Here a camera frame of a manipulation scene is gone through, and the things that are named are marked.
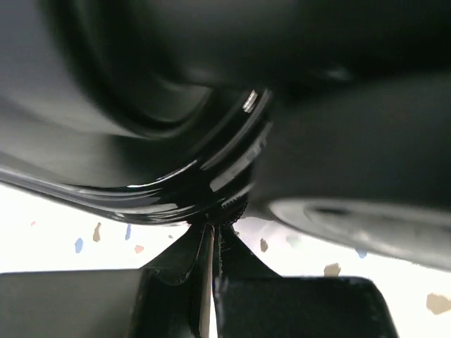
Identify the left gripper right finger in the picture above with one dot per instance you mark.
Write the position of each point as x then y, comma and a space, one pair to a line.
251, 300

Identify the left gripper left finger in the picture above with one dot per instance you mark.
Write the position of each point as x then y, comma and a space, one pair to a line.
168, 297

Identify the black suitcase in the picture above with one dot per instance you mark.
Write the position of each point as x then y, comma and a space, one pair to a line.
330, 117

